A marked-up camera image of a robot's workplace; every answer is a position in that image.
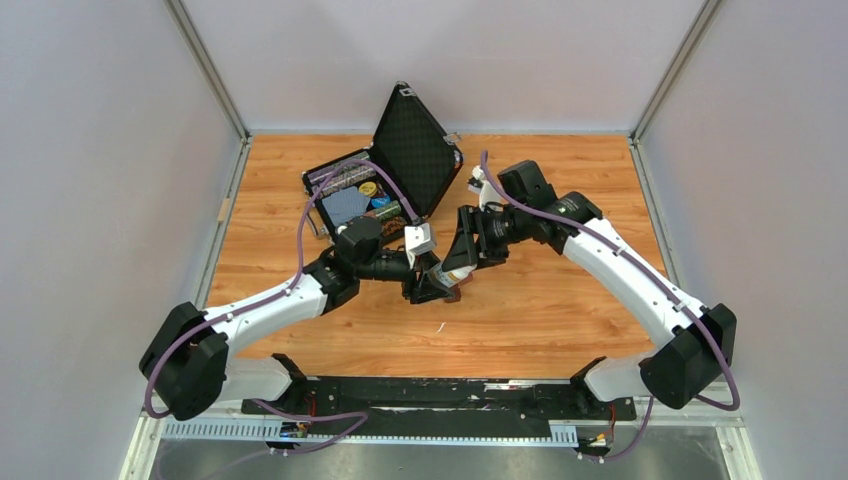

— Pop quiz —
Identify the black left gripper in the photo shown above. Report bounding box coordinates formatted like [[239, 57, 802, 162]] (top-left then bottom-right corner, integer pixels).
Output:
[[356, 250, 455, 305]]

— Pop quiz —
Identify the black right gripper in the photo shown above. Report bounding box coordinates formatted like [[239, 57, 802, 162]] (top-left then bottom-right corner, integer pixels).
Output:
[[442, 205, 529, 273]]

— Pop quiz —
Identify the amber pill jar white lid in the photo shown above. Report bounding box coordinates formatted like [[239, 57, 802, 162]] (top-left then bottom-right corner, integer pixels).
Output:
[[429, 263, 475, 288]]

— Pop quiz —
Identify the brown pill organizer strip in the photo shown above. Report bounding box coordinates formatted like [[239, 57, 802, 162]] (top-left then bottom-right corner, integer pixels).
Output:
[[444, 276, 473, 303]]

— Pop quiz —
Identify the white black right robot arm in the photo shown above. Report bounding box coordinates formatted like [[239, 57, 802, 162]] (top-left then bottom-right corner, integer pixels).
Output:
[[427, 157, 740, 418]]

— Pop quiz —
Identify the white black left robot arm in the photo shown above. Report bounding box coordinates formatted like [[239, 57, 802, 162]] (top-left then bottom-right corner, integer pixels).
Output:
[[139, 216, 471, 421]]

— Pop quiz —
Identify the black poker chip case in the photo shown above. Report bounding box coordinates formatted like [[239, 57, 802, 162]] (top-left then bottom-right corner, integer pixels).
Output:
[[301, 81, 464, 242]]

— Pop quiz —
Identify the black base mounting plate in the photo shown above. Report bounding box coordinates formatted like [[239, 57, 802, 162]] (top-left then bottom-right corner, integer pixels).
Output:
[[270, 376, 637, 438]]

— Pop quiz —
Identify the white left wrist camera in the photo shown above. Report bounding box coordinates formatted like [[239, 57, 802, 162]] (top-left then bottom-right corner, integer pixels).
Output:
[[404, 222, 438, 271]]

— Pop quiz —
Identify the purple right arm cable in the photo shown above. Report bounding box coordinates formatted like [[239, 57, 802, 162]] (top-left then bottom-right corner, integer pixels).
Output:
[[478, 149, 742, 463]]

